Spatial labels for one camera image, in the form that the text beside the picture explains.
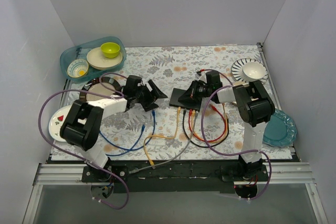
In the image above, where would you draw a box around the teal scalloped plate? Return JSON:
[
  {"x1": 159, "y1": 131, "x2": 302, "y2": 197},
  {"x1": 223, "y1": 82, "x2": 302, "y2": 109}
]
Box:
[{"x1": 263, "y1": 109, "x2": 297, "y2": 147}]

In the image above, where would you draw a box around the lime green bowl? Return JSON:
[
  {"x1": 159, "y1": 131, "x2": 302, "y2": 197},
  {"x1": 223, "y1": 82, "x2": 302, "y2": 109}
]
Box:
[{"x1": 100, "y1": 42, "x2": 120, "y2": 58}]

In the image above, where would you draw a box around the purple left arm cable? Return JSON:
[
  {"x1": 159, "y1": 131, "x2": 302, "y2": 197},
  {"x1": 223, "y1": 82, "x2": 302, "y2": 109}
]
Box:
[{"x1": 38, "y1": 72, "x2": 130, "y2": 210}]

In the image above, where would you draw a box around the grey ethernet cable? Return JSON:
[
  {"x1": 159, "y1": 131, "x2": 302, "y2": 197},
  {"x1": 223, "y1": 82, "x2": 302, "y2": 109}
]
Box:
[{"x1": 128, "y1": 112, "x2": 199, "y2": 175}]

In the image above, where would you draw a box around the teal plastic tray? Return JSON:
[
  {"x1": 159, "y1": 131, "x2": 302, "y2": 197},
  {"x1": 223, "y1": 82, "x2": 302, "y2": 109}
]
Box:
[{"x1": 60, "y1": 36, "x2": 127, "y2": 83}]

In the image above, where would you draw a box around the blue striped white plate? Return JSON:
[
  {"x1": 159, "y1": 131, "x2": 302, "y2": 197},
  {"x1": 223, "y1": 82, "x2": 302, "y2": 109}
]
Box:
[{"x1": 231, "y1": 58, "x2": 268, "y2": 82}]

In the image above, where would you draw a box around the floral patterned table mat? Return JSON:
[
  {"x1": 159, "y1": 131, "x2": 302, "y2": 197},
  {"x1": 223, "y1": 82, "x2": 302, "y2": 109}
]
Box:
[{"x1": 51, "y1": 45, "x2": 295, "y2": 161}]

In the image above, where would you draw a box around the red ethernet cable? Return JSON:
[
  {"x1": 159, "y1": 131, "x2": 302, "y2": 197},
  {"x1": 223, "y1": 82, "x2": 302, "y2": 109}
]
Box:
[{"x1": 188, "y1": 104, "x2": 228, "y2": 143}]

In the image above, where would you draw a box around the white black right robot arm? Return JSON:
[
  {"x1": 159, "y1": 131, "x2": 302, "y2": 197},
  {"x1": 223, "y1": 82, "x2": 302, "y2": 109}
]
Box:
[{"x1": 177, "y1": 70, "x2": 275, "y2": 181}]

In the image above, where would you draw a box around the black ethernet cable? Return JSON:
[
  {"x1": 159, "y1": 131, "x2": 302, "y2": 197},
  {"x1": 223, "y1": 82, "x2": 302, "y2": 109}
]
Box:
[{"x1": 182, "y1": 109, "x2": 229, "y2": 148}]

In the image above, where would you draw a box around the white bowl on striped plate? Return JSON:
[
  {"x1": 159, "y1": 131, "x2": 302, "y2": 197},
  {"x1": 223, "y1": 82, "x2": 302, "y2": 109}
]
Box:
[{"x1": 243, "y1": 62, "x2": 266, "y2": 80}]

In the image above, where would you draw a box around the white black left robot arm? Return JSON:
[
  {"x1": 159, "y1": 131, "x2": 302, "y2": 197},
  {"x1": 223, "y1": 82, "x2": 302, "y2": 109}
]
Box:
[{"x1": 60, "y1": 75, "x2": 167, "y2": 182}]

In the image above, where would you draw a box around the cream plate in tray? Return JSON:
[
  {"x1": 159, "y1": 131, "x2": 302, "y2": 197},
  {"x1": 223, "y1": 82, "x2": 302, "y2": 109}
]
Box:
[{"x1": 87, "y1": 48, "x2": 123, "y2": 69}]

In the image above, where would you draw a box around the watermelon print white plate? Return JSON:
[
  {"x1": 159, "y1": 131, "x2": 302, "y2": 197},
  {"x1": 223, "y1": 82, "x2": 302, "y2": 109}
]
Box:
[{"x1": 48, "y1": 105, "x2": 71, "y2": 142}]

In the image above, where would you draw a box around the black rimmed cream plate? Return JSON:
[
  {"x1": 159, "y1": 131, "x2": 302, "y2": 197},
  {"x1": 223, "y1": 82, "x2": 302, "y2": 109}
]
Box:
[{"x1": 79, "y1": 77, "x2": 122, "y2": 102}]

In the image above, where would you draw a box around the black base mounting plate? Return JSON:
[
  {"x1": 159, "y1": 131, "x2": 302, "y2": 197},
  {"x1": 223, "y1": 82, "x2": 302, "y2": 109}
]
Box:
[{"x1": 81, "y1": 160, "x2": 268, "y2": 194}]

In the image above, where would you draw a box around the black network switch box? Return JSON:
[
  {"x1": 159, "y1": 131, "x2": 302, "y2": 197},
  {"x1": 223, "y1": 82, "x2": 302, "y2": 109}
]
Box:
[{"x1": 169, "y1": 88, "x2": 202, "y2": 111}]

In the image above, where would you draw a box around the aluminium frame rail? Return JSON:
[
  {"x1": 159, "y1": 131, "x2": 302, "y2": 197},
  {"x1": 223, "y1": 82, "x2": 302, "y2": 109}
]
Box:
[{"x1": 22, "y1": 163, "x2": 87, "y2": 224}]

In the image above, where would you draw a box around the white blue patterned bowl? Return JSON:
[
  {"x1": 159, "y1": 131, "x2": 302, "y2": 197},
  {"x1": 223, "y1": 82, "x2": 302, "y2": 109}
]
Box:
[{"x1": 67, "y1": 59, "x2": 89, "y2": 78}]

